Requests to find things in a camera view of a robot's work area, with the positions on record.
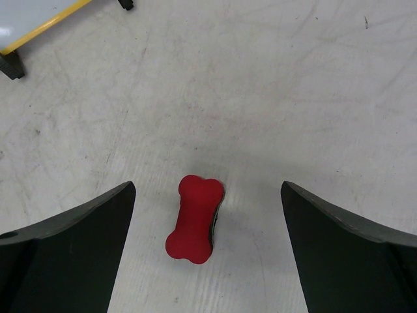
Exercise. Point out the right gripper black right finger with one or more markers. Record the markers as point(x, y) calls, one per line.
point(345, 262)

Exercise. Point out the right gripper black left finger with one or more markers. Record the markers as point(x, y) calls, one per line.
point(68, 262)

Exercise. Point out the red bone-shaped whiteboard eraser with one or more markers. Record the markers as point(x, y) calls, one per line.
point(192, 237)

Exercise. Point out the yellow-framed whiteboard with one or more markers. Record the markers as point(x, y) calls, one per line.
point(23, 20)

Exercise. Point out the black whiteboard stand foot left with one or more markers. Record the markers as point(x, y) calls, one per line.
point(11, 65)

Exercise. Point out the black whiteboard stand foot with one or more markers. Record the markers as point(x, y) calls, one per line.
point(126, 4)
point(11, 65)

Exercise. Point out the black whiteboard stand foot right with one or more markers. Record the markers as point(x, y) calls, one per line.
point(126, 4)

